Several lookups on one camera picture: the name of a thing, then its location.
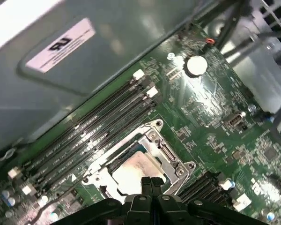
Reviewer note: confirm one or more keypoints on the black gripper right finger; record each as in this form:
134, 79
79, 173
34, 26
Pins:
168, 211

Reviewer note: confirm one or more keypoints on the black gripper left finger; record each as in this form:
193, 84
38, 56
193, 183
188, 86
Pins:
135, 211

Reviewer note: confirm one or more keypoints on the silver CPU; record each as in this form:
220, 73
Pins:
131, 171

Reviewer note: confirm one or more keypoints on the metal CPU socket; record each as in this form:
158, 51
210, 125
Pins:
154, 138

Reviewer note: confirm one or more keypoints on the green motherboard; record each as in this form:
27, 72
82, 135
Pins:
201, 110

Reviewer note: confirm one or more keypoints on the metal USB port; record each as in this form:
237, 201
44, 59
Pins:
234, 121

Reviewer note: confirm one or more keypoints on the black square chip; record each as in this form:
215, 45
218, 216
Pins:
270, 152

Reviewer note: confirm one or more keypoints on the round coin battery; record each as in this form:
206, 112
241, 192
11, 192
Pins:
196, 65

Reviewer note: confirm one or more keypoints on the silver board screw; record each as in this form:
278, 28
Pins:
171, 55

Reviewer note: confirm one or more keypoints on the grey metal disk bay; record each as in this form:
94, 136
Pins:
267, 77

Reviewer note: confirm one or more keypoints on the red jumper plug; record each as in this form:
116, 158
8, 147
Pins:
209, 41

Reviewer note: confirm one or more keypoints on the white case sticker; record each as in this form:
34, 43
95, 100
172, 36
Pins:
61, 47

